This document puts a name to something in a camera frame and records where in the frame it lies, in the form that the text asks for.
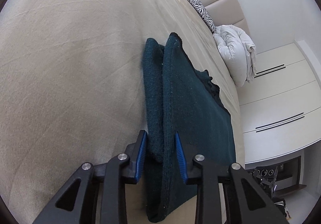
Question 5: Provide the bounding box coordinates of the dark green knit sweater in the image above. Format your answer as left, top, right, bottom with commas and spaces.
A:
142, 33, 236, 223

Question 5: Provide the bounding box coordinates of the white wardrobe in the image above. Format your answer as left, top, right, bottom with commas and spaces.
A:
237, 44, 320, 164

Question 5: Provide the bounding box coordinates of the white crumpled duvet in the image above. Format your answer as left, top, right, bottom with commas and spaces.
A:
213, 24, 257, 88

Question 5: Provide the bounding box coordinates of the zebra print pillow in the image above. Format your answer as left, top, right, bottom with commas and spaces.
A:
187, 0, 215, 34

